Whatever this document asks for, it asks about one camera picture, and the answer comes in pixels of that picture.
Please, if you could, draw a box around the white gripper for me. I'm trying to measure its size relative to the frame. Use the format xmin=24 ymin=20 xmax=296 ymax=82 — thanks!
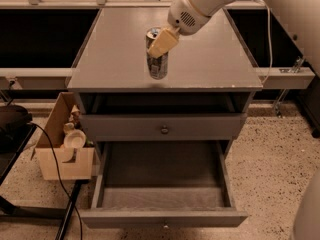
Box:
xmin=147 ymin=0 xmax=211 ymax=58

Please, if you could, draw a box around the silver redbull can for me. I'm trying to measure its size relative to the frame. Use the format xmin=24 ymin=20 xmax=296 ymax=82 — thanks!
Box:
xmin=146 ymin=27 xmax=168 ymax=80

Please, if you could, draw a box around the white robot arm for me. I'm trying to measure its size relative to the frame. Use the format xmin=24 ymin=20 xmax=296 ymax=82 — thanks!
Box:
xmin=148 ymin=0 xmax=320 ymax=240

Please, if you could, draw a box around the round drawer knob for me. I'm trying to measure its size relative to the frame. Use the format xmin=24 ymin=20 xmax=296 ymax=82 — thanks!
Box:
xmin=161 ymin=125 xmax=169 ymax=134

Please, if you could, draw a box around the grey closed upper drawer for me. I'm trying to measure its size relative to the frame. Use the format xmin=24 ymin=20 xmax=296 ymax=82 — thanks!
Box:
xmin=80 ymin=113 xmax=247 ymax=142

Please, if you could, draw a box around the grey wooden drawer cabinet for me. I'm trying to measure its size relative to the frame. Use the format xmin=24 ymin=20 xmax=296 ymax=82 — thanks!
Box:
xmin=68 ymin=6 xmax=261 ymax=228

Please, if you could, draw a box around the grey open middle drawer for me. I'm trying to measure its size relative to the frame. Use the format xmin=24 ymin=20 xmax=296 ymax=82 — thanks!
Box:
xmin=81 ymin=141 xmax=248 ymax=228

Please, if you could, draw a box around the white plastic cup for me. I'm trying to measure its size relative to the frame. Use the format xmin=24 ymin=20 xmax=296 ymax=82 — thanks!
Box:
xmin=64 ymin=130 xmax=86 ymax=149

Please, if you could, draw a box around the cardboard box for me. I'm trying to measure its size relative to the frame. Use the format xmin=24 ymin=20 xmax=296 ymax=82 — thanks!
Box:
xmin=35 ymin=92 xmax=94 ymax=180

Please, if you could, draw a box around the white cable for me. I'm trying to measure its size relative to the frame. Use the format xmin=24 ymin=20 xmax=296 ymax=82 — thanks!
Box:
xmin=251 ymin=0 xmax=274 ymax=85

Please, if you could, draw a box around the grey metal rail frame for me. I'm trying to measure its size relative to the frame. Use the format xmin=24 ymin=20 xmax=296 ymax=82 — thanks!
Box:
xmin=1 ymin=1 xmax=318 ymax=92

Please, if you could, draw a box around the black cable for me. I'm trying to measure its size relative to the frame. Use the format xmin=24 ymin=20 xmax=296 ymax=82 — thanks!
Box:
xmin=29 ymin=121 xmax=84 ymax=240

